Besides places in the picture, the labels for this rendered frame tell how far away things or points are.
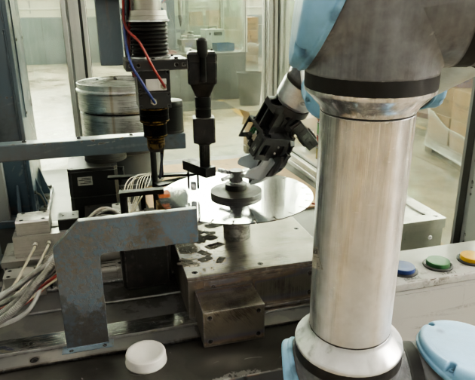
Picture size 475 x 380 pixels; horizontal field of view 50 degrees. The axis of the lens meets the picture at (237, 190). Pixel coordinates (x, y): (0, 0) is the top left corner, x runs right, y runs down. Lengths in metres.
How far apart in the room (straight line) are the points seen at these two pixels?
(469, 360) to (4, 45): 1.29
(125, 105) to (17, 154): 0.50
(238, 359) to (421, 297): 0.33
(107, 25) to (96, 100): 0.59
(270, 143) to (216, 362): 0.40
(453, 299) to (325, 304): 0.48
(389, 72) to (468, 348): 0.34
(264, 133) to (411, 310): 0.41
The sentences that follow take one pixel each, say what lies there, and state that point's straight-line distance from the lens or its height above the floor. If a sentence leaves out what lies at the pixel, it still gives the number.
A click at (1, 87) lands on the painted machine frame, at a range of 1.53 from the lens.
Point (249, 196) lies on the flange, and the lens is 1.06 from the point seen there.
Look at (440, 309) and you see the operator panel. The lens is 0.97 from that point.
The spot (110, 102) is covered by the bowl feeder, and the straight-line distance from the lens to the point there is 1.66.
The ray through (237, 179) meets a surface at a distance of 1.08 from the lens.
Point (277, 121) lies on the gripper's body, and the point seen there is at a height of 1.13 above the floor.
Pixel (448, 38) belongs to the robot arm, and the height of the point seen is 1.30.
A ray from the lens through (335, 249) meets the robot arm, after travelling 0.49.
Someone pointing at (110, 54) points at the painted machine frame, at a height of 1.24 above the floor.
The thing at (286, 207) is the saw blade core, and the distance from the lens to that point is 1.03.
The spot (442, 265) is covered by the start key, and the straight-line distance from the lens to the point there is 0.96.
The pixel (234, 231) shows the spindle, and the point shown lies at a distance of 1.11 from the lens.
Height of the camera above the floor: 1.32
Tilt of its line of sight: 19 degrees down
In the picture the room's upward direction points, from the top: 1 degrees counter-clockwise
